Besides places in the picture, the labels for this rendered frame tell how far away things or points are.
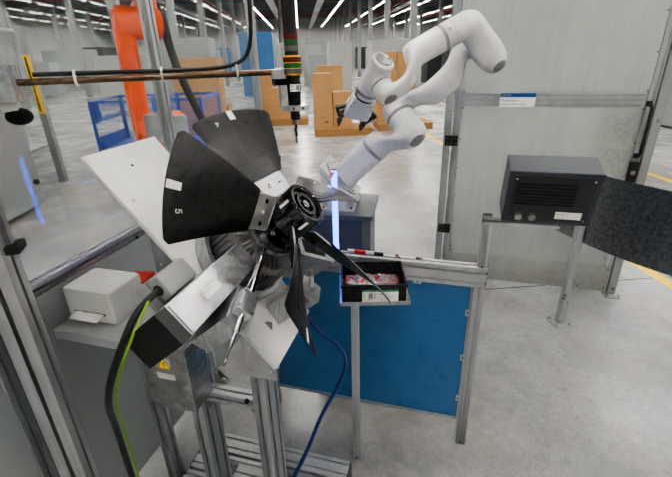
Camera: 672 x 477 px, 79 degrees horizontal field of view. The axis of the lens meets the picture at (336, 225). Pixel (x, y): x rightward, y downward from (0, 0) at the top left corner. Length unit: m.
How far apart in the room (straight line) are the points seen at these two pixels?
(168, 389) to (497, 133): 2.33
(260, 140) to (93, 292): 0.64
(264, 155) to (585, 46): 2.17
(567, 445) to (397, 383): 0.77
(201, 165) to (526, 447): 1.77
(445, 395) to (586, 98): 1.91
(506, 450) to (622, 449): 0.48
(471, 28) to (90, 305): 1.48
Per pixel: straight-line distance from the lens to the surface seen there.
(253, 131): 1.17
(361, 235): 1.78
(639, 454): 2.32
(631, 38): 2.94
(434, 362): 1.79
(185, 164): 0.86
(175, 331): 0.82
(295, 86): 1.06
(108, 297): 1.32
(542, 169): 1.38
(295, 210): 0.98
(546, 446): 2.17
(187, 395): 1.33
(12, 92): 1.06
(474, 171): 2.90
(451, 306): 1.63
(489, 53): 1.66
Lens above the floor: 1.57
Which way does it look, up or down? 23 degrees down
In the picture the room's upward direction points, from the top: 2 degrees counter-clockwise
